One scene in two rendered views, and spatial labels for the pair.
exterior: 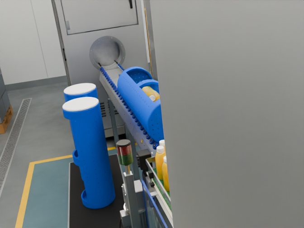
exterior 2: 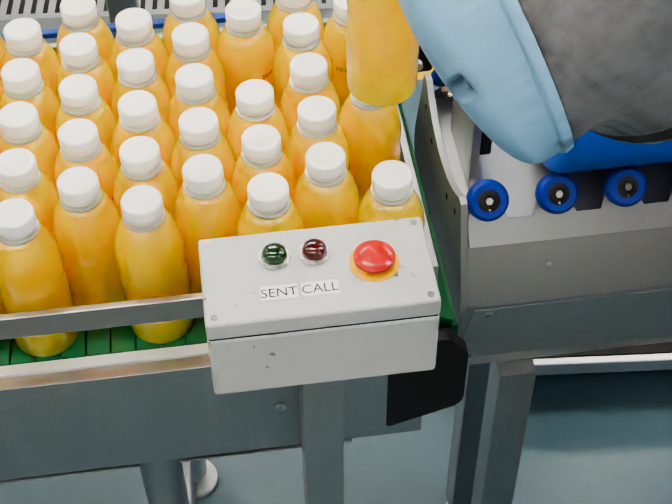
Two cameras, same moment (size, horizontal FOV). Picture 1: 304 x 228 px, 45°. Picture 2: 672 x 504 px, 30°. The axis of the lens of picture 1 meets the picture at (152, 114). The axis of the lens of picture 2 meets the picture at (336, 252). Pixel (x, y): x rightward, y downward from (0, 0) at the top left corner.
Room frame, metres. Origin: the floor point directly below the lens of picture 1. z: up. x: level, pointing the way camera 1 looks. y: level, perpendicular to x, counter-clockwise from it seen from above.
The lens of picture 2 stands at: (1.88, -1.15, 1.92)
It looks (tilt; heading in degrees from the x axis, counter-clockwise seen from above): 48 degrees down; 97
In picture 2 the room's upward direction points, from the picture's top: 1 degrees counter-clockwise
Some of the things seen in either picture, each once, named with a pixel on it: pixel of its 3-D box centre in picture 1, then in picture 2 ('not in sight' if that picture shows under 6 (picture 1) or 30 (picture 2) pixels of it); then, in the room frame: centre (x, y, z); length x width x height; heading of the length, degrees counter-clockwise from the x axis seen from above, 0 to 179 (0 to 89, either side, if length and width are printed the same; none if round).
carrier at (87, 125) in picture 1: (90, 154); not in sight; (2.66, 0.54, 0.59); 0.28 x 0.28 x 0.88
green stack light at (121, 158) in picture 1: (125, 157); not in sight; (1.45, 0.14, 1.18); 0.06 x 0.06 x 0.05
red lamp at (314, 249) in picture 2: not in sight; (314, 248); (1.77, -0.43, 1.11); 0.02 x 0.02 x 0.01
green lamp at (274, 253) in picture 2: not in sight; (274, 253); (1.74, -0.44, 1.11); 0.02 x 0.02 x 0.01
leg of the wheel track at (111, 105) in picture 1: (114, 124); not in sight; (3.86, 0.45, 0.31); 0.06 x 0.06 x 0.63; 14
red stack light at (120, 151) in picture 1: (124, 148); not in sight; (1.45, 0.14, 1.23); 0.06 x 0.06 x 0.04
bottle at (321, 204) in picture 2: not in sight; (327, 225); (1.77, -0.29, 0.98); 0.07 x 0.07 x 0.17
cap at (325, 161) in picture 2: not in sight; (325, 161); (1.77, -0.29, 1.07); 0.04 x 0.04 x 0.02
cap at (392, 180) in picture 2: not in sight; (392, 180); (1.83, -0.31, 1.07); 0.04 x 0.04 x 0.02
